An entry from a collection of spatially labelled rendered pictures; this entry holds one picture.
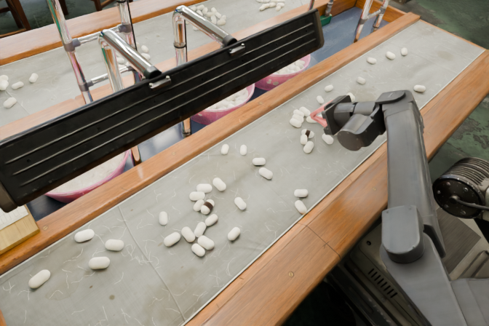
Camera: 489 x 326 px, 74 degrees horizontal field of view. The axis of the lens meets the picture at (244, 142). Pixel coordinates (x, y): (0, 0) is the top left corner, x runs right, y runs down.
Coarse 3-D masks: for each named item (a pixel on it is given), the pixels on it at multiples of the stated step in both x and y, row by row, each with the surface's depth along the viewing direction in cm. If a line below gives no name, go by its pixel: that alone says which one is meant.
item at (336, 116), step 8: (336, 104) 78; (344, 104) 76; (352, 104) 74; (328, 112) 76; (336, 112) 77; (344, 112) 75; (352, 112) 74; (328, 120) 76; (336, 120) 77; (344, 120) 75; (328, 128) 77; (336, 128) 78
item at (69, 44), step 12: (48, 0) 67; (120, 0) 77; (60, 12) 70; (120, 12) 79; (60, 24) 71; (120, 24) 82; (60, 36) 73; (84, 36) 77; (96, 36) 79; (132, 36) 85; (72, 48) 76; (72, 60) 78; (120, 72) 89; (132, 72) 93; (84, 84) 84; (84, 96) 86
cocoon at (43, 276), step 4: (40, 272) 61; (44, 272) 61; (48, 272) 61; (36, 276) 60; (40, 276) 60; (44, 276) 61; (48, 276) 61; (32, 280) 60; (36, 280) 60; (40, 280) 60; (44, 280) 61; (28, 284) 60; (32, 284) 60; (36, 284) 60; (40, 284) 60
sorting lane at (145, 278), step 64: (384, 64) 122; (448, 64) 126; (256, 128) 94; (320, 128) 96; (256, 192) 79; (320, 192) 81; (64, 256) 65; (128, 256) 66; (192, 256) 67; (256, 256) 68; (64, 320) 58; (128, 320) 59
